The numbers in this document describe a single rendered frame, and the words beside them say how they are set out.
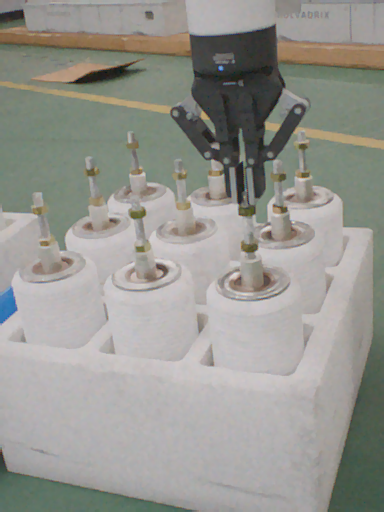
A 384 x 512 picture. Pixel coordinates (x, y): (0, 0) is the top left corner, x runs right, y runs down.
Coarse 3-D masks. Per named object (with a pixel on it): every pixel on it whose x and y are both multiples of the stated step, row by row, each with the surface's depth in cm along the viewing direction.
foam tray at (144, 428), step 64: (320, 320) 75; (0, 384) 78; (64, 384) 74; (128, 384) 71; (192, 384) 67; (256, 384) 65; (320, 384) 65; (64, 448) 79; (128, 448) 75; (192, 448) 71; (256, 448) 68; (320, 448) 67
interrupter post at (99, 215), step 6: (102, 204) 86; (90, 210) 86; (96, 210) 85; (102, 210) 86; (96, 216) 86; (102, 216) 86; (96, 222) 86; (102, 222) 86; (108, 222) 87; (96, 228) 86; (102, 228) 86
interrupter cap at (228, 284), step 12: (264, 264) 72; (228, 276) 70; (240, 276) 70; (264, 276) 70; (276, 276) 69; (288, 276) 69; (216, 288) 68; (228, 288) 68; (240, 288) 68; (264, 288) 67; (276, 288) 67; (240, 300) 66; (252, 300) 66
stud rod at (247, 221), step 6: (246, 192) 65; (246, 198) 65; (246, 204) 65; (246, 222) 66; (252, 222) 66; (246, 228) 66; (252, 228) 66; (246, 234) 66; (252, 234) 66; (246, 240) 67; (252, 240) 67; (246, 252) 67; (252, 252) 67; (246, 258) 68; (252, 258) 67
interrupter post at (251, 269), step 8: (240, 256) 68; (256, 256) 68; (240, 264) 68; (248, 264) 67; (256, 264) 67; (248, 272) 67; (256, 272) 67; (248, 280) 68; (256, 280) 68; (248, 288) 68
